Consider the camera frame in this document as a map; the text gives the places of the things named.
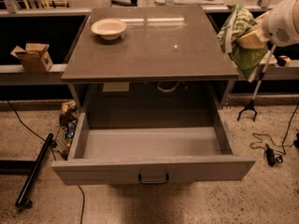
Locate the black power adapter with cable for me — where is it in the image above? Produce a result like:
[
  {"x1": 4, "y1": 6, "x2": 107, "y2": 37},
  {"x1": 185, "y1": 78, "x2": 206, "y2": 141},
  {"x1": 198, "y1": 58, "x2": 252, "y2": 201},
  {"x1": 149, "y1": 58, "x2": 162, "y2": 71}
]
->
[{"x1": 249, "y1": 103, "x2": 299, "y2": 167}]

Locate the green jalapeno chip bag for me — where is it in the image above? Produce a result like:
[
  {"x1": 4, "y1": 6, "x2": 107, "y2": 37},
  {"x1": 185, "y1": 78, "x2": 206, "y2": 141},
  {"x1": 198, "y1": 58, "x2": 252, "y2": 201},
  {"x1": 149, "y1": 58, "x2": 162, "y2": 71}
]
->
[{"x1": 218, "y1": 5, "x2": 268, "y2": 82}]

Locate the yellow tape measure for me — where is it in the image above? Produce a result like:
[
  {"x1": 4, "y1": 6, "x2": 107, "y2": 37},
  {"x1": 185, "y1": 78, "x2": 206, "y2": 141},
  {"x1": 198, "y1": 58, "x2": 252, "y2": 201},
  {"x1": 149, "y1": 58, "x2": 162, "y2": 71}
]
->
[{"x1": 278, "y1": 55, "x2": 291, "y2": 66}]

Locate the white paper bowl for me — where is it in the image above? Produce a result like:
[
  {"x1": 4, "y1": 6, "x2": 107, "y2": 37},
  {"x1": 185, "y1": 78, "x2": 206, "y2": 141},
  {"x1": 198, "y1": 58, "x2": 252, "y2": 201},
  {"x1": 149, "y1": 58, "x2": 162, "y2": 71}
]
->
[{"x1": 91, "y1": 19, "x2": 127, "y2": 40}]

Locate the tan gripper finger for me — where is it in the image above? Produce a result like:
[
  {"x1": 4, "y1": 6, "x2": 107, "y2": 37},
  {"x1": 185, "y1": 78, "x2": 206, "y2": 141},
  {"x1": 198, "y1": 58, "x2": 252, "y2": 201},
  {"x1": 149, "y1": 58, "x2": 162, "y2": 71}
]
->
[{"x1": 236, "y1": 12, "x2": 270, "y2": 49}]

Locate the black pole on floor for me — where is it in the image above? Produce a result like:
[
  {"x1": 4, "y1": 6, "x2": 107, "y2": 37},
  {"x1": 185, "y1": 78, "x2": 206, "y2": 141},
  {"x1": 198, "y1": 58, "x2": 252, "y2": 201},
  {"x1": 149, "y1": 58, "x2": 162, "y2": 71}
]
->
[{"x1": 15, "y1": 133, "x2": 53, "y2": 208}]

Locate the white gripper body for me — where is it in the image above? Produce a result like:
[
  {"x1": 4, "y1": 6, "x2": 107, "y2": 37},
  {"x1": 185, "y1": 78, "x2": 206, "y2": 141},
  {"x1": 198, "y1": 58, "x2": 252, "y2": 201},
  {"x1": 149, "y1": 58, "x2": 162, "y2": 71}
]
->
[{"x1": 262, "y1": 0, "x2": 299, "y2": 47}]

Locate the white takeout container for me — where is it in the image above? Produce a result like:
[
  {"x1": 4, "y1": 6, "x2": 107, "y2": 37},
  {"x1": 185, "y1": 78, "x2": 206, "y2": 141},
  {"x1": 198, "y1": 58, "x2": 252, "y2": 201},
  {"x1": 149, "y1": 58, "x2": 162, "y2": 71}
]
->
[{"x1": 259, "y1": 50, "x2": 278, "y2": 66}]

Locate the black drawer handle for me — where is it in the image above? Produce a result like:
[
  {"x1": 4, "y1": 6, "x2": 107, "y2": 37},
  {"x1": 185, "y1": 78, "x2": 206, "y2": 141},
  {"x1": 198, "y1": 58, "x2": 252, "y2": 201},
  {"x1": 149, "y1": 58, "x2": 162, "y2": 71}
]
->
[{"x1": 137, "y1": 174, "x2": 169, "y2": 185}]

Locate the grey counter cabinet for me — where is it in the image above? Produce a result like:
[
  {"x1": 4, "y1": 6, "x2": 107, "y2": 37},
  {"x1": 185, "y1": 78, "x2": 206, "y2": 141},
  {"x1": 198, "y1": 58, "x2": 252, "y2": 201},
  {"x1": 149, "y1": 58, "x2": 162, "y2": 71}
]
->
[{"x1": 62, "y1": 7, "x2": 238, "y2": 111}]

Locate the grey open drawer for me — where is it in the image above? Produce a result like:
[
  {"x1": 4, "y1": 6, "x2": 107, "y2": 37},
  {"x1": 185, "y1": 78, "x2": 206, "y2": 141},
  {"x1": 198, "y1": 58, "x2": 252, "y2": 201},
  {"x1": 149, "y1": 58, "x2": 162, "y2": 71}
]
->
[{"x1": 51, "y1": 87, "x2": 256, "y2": 186}]

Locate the wire basket with snacks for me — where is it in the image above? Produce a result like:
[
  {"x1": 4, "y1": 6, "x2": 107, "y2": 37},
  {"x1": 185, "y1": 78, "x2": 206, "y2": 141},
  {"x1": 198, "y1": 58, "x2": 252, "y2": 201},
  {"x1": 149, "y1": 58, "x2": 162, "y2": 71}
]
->
[{"x1": 52, "y1": 101, "x2": 78, "y2": 160}]

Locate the black floor cable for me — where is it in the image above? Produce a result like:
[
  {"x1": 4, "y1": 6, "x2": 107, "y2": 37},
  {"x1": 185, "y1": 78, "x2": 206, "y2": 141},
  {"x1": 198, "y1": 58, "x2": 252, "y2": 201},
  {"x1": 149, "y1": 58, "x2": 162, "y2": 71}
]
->
[{"x1": 6, "y1": 100, "x2": 86, "y2": 224}]

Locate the open cardboard box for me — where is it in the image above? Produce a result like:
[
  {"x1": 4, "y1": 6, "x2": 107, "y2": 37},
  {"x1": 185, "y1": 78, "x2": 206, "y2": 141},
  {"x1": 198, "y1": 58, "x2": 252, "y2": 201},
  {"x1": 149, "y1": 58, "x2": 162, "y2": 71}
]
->
[{"x1": 10, "y1": 43, "x2": 53, "y2": 74}]

